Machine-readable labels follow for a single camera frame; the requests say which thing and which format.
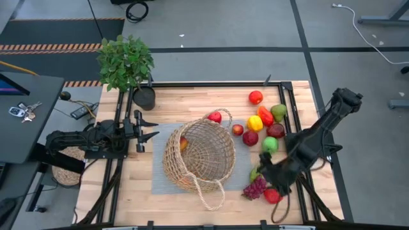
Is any round woven pouf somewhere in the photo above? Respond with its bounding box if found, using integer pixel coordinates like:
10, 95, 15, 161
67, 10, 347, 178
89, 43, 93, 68
50, 146, 88, 187

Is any black office desk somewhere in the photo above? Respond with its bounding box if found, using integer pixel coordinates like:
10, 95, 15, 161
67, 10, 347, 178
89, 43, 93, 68
0, 72, 65, 164

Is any green leafy plant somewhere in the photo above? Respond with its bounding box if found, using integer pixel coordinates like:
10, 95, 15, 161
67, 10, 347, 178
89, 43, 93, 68
96, 34, 155, 93

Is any dark red plum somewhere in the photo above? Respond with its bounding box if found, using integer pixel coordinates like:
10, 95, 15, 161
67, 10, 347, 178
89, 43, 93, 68
266, 123, 286, 139

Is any metal key bunch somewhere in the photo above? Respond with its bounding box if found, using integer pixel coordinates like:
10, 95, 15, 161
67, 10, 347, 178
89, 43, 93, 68
18, 101, 43, 124

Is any white floor cable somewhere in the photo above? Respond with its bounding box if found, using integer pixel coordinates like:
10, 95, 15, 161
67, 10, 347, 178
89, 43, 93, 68
332, 3, 409, 66

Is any dark red apple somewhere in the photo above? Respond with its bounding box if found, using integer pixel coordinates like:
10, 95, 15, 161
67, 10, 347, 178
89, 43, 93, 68
242, 130, 259, 148

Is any grey woven placemat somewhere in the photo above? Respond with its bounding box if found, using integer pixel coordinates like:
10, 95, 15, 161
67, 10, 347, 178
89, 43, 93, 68
150, 120, 253, 195

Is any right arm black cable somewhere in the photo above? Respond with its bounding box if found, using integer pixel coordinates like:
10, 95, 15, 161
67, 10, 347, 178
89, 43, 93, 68
270, 190, 291, 224

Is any green pear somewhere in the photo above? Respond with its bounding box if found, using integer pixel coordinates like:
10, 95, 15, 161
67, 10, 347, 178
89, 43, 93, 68
270, 103, 288, 123

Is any red bell pepper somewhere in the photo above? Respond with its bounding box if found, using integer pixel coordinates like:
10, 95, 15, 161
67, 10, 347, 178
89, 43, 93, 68
263, 188, 284, 205
257, 105, 275, 128

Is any purple grape bunch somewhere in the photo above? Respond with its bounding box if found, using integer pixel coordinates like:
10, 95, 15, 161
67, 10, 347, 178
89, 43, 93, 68
241, 175, 268, 201

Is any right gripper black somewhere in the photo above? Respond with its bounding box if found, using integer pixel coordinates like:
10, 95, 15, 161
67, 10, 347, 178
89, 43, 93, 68
258, 152, 293, 196

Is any yellow bell pepper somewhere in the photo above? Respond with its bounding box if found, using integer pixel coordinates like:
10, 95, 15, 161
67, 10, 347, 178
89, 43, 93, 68
246, 115, 264, 133

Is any black plant pot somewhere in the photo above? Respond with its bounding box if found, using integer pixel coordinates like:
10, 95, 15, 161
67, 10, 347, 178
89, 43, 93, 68
132, 86, 157, 111

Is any grey desk leg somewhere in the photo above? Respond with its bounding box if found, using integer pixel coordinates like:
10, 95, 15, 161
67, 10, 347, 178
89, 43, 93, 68
357, 0, 409, 27

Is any black power adapter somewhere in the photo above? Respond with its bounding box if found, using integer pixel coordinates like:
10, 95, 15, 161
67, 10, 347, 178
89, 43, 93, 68
70, 102, 100, 121

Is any grey furniture foot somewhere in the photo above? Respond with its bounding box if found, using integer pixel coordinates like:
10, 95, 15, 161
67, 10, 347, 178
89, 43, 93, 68
389, 99, 409, 110

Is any blue-lit monitor screen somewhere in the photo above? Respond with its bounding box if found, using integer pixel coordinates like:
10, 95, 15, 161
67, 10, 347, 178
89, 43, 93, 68
0, 73, 31, 96

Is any black computer mouse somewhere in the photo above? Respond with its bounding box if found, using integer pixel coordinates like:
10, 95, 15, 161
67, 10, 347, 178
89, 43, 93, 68
0, 197, 17, 219

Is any car key fob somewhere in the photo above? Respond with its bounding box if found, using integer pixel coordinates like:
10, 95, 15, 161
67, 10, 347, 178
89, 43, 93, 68
8, 107, 26, 118

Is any green cucumber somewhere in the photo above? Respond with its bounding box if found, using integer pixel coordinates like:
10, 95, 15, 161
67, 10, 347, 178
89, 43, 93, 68
249, 165, 262, 183

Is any coiled black floor cable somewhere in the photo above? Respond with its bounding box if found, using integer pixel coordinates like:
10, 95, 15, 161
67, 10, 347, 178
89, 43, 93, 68
125, 1, 150, 24

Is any woven straw basket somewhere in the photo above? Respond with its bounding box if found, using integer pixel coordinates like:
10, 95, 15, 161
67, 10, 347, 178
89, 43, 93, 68
162, 107, 237, 211

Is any grey side desk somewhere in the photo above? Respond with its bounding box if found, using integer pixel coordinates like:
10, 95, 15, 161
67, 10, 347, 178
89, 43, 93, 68
0, 161, 42, 230

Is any yellow floor cable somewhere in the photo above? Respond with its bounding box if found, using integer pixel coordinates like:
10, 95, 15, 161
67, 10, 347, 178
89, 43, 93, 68
0, 60, 40, 77

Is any green apple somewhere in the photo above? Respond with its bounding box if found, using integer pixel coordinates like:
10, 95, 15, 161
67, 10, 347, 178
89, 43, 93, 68
261, 136, 279, 154

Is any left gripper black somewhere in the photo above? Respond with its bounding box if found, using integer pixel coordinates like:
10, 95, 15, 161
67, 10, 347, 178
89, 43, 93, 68
123, 109, 160, 153

